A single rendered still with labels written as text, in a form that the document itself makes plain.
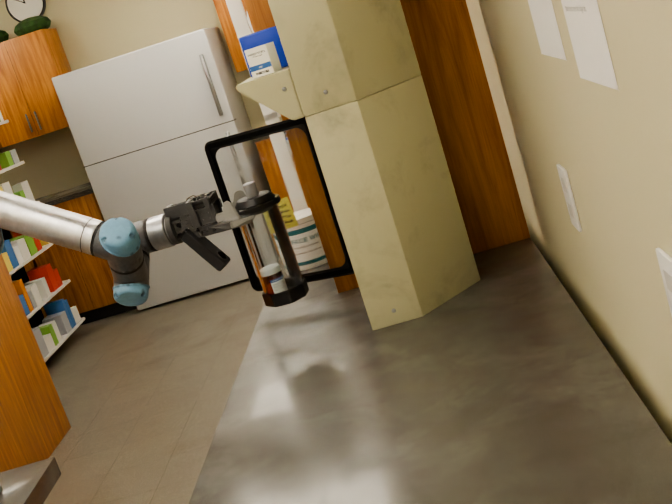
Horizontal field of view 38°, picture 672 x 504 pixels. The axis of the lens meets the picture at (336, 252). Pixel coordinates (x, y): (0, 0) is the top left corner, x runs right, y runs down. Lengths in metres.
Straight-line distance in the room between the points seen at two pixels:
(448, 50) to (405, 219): 0.49
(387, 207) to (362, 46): 0.33
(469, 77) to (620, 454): 1.23
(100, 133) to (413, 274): 5.28
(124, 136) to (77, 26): 1.12
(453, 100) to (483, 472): 1.18
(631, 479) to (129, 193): 6.14
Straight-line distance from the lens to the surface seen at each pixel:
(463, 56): 2.34
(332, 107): 1.97
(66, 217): 2.08
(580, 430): 1.42
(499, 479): 1.35
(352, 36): 1.99
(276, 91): 1.98
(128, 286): 2.11
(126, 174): 7.16
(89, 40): 7.83
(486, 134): 2.36
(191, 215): 2.12
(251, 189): 2.09
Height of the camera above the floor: 1.57
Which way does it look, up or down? 13 degrees down
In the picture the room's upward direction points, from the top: 18 degrees counter-clockwise
